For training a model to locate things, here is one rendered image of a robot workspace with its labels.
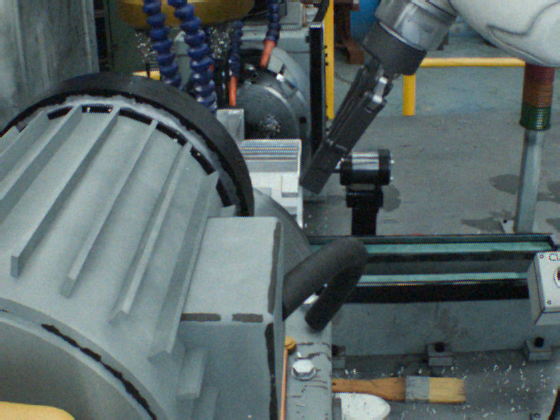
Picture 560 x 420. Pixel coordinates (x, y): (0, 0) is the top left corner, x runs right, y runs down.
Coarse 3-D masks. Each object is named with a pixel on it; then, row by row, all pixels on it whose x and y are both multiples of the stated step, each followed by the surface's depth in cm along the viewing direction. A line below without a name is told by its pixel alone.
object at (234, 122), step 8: (224, 112) 102; (232, 112) 101; (240, 112) 101; (224, 120) 103; (232, 120) 101; (240, 120) 99; (232, 128) 101; (240, 128) 99; (232, 136) 93; (240, 136) 99; (240, 144) 99
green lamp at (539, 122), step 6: (522, 102) 125; (522, 108) 125; (528, 108) 123; (534, 108) 122; (540, 108) 122; (546, 108) 122; (522, 114) 125; (528, 114) 124; (534, 114) 123; (540, 114) 123; (546, 114) 123; (522, 120) 126; (528, 120) 124; (534, 120) 123; (540, 120) 123; (546, 120) 123; (528, 126) 125; (534, 126) 124; (540, 126) 124; (546, 126) 124
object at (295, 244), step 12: (264, 204) 76; (276, 204) 78; (264, 216) 74; (276, 216) 76; (288, 216) 78; (288, 228) 76; (300, 228) 79; (288, 240) 74; (300, 240) 77; (288, 252) 72; (300, 252) 75; (288, 264) 70
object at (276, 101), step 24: (192, 72) 127; (216, 72) 116; (240, 72) 116; (264, 72) 116; (288, 72) 121; (192, 96) 118; (216, 96) 118; (240, 96) 118; (264, 96) 118; (288, 96) 118; (264, 120) 118; (288, 120) 119
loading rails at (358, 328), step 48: (384, 240) 112; (432, 240) 112; (480, 240) 111; (528, 240) 111; (384, 288) 100; (432, 288) 100; (480, 288) 100; (336, 336) 105; (384, 336) 104; (432, 336) 104; (480, 336) 104; (528, 336) 104
